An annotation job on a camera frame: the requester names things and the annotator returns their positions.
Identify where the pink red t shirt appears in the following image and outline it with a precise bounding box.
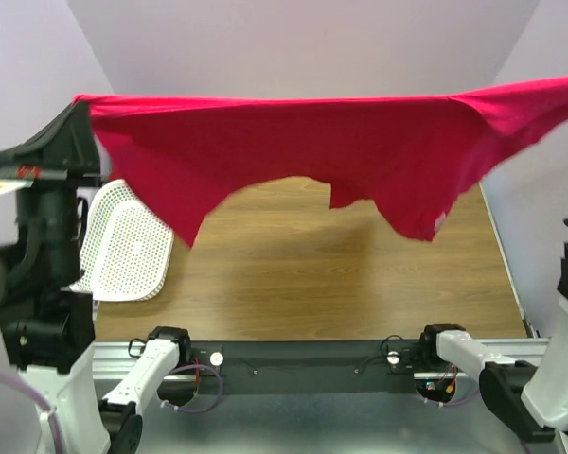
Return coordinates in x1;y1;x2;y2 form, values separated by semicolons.
78;77;568;244

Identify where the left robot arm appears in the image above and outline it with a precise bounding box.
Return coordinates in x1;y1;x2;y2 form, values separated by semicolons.
0;102;190;453

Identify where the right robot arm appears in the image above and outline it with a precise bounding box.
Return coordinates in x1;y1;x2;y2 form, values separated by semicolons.
419;218;568;445

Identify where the white plastic laundry basket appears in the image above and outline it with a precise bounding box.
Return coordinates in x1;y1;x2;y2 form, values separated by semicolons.
70;179;174;302

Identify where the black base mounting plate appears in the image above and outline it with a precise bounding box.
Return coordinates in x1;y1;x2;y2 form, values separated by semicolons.
188;339;460;397

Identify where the aluminium frame rail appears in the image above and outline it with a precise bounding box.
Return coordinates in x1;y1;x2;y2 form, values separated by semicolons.
92;338;549;380

